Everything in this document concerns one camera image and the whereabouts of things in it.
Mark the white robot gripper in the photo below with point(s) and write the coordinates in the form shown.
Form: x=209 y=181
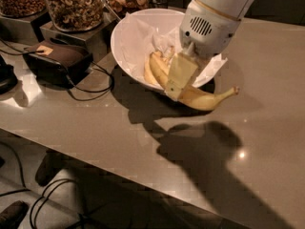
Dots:
x=208 y=32

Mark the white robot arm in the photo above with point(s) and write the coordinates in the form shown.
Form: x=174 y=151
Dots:
x=234 y=8

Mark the white paper bowl liner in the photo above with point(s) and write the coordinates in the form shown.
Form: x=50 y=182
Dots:
x=136 y=38

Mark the white ceramic bowl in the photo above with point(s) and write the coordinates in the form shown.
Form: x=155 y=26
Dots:
x=133 y=48

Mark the right metal jar stand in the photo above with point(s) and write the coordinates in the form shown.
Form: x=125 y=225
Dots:
x=97 y=41

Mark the metal jar stand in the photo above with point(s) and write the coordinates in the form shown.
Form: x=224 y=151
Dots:
x=97 y=41
x=24 y=30

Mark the dark brown box device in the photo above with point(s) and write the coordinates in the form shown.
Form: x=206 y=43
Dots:
x=58 y=64

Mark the glass jar of cashews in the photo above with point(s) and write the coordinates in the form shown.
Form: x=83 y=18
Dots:
x=75 y=15

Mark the dark shoe under table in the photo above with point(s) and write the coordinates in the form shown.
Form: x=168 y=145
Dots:
x=50 y=166

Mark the black round object left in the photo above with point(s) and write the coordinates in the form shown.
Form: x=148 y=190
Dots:
x=8 y=79

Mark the left metal jar stand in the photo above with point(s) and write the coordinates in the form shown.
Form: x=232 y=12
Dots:
x=24 y=30

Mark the glass jar of almonds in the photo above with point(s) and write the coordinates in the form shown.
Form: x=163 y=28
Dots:
x=21 y=8

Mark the dark shoe lower left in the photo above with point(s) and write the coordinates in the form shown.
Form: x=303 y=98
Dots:
x=13 y=215

